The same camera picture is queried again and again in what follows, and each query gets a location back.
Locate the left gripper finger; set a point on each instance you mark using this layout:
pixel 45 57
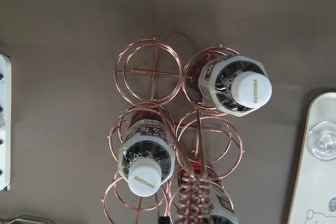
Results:
pixel 164 220

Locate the copper wire bottle basket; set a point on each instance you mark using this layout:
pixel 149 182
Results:
pixel 149 74

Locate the tea bottle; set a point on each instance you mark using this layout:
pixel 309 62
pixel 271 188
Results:
pixel 228 82
pixel 203 198
pixel 146 158

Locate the cream rabbit tray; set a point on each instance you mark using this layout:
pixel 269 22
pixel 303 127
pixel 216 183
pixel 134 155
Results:
pixel 314 193

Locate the clear wine glass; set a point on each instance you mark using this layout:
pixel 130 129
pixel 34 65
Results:
pixel 321 142

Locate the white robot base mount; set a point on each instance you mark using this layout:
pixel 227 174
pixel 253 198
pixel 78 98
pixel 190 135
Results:
pixel 6 105

